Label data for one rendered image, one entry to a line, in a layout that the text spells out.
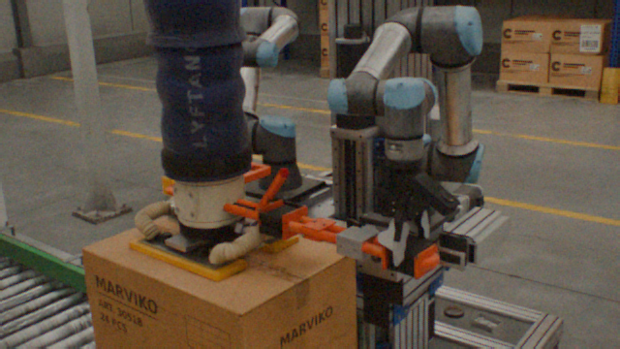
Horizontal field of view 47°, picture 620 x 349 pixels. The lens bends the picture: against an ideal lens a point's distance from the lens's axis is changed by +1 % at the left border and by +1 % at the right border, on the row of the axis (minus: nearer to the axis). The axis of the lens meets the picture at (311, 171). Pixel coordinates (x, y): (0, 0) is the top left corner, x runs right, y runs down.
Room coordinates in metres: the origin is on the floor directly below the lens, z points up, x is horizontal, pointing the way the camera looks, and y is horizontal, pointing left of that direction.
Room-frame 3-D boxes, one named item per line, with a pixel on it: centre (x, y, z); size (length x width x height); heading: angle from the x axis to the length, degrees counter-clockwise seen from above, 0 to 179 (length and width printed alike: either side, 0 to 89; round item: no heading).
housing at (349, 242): (1.39, -0.09, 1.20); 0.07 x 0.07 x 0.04; 49
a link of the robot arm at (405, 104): (1.33, -0.18, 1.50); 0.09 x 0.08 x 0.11; 159
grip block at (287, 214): (1.53, 0.07, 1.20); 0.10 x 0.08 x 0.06; 139
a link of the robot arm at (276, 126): (2.27, 0.11, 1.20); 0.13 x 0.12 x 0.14; 76
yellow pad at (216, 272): (1.62, 0.32, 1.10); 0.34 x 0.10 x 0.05; 49
